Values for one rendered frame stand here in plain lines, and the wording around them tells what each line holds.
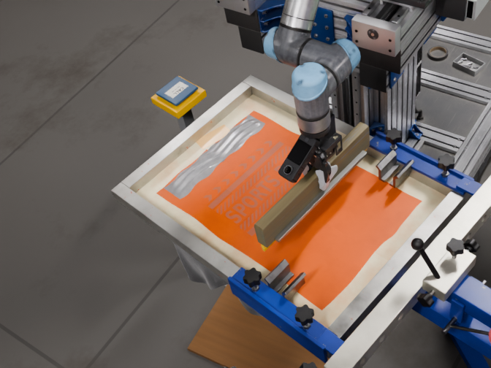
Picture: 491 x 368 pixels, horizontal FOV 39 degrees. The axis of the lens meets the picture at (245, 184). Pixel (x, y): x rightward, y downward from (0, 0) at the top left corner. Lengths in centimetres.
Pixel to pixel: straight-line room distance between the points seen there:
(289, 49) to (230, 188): 51
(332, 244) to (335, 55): 50
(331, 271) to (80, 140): 219
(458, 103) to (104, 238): 169
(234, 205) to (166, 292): 111
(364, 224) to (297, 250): 19
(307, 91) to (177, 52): 258
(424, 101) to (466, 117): 20
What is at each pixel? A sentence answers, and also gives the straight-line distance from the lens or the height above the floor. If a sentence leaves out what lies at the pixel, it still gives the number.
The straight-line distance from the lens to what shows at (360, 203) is 185.
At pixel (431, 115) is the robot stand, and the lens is 314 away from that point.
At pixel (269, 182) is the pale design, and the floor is 96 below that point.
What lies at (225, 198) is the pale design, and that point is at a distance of 191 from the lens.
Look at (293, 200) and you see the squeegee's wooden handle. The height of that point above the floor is 113.
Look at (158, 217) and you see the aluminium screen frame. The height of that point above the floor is 99.
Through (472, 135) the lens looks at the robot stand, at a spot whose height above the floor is 23.
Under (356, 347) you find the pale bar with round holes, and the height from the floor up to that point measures 104.
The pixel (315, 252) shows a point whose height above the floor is 96.
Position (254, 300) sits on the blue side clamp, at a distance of 166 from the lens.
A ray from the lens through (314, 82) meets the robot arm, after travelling 146.
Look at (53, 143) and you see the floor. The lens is 373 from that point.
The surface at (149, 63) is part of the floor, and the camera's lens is 399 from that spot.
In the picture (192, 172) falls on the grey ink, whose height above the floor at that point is 96.
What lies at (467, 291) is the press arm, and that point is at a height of 104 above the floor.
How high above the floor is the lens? 241
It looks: 49 degrees down
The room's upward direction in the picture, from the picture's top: 14 degrees counter-clockwise
